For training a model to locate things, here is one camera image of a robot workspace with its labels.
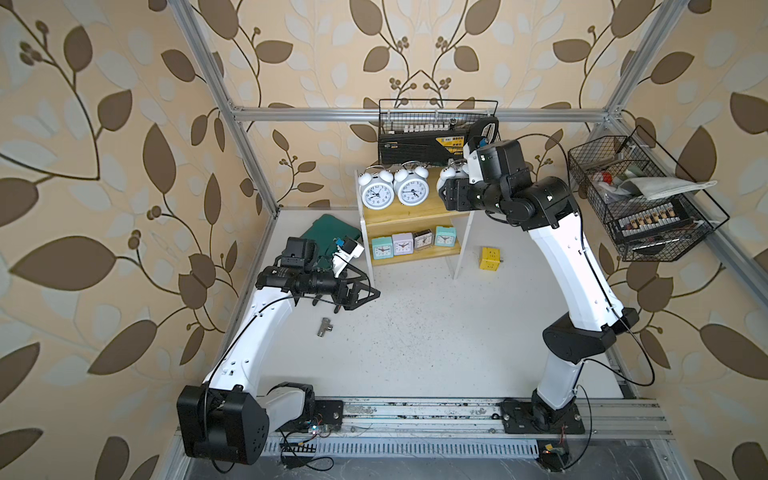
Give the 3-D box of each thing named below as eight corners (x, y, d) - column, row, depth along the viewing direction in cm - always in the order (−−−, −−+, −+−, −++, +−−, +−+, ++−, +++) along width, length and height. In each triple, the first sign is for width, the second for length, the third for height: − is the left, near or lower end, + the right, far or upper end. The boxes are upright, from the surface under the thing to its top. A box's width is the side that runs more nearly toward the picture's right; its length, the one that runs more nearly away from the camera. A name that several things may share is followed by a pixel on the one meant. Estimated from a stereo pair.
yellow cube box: (479, 269, 105) (483, 260, 100) (479, 256, 108) (483, 246, 104) (496, 272, 104) (500, 262, 100) (496, 258, 108) (500, 249, 103)
